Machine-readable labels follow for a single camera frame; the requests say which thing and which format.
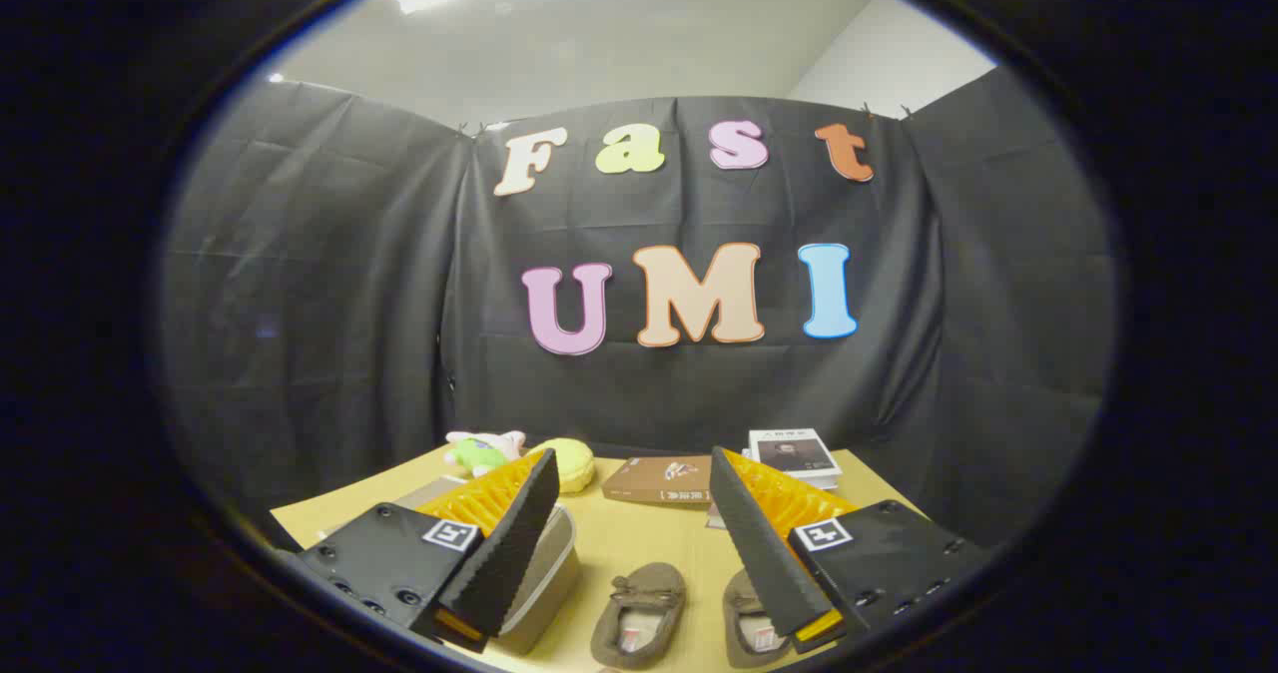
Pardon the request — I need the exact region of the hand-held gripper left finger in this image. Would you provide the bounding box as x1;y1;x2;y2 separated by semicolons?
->
298;448;561;654

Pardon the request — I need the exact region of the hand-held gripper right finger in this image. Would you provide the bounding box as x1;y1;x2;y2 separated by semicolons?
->
709;445;989;654

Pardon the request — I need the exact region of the beige fabric storage box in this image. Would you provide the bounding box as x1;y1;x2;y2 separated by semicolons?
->
394;475;582;656

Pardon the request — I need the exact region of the brown fuzzy bow shoe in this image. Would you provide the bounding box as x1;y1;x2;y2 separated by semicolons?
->
590;561;688;670
722;567;795;669

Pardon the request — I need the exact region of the plain white book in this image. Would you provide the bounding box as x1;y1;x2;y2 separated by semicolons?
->
744;448;843;491

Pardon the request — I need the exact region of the yellow round plush cushion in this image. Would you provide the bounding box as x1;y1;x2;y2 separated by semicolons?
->
529;438;597;494

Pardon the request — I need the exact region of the white portrait cover book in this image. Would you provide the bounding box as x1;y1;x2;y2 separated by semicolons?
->
749;428;840;476

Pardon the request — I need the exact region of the pink and green plush toy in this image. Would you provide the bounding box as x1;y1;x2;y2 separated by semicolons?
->
444;429;527;476

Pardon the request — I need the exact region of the brown book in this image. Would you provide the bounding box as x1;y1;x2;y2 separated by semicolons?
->
602;455;715;506

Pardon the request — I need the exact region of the black backdrop cloth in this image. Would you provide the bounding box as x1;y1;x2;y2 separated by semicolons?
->
160;79;1114;554

